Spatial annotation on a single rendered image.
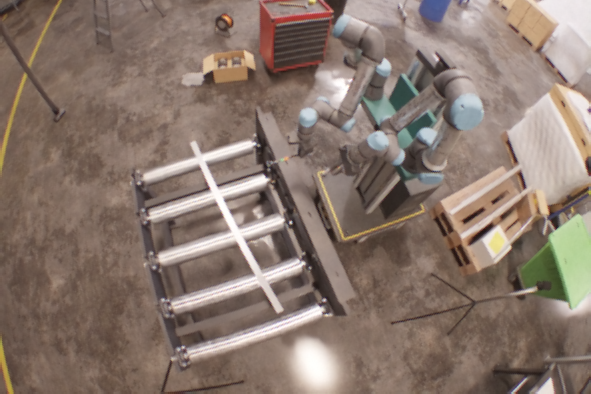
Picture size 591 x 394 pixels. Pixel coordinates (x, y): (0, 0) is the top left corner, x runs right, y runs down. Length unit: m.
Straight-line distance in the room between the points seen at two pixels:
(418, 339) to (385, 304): 0.50
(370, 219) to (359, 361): 1.27
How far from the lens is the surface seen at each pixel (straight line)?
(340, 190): 2.52
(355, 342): 2.65
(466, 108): 0.95
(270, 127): 1.73
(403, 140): 1.58
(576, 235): 3.42
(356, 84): 1.24
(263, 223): 1.71
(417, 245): 2.98
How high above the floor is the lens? 2.54
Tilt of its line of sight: 61 degrees down
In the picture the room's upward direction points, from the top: 10 degrees clockwise
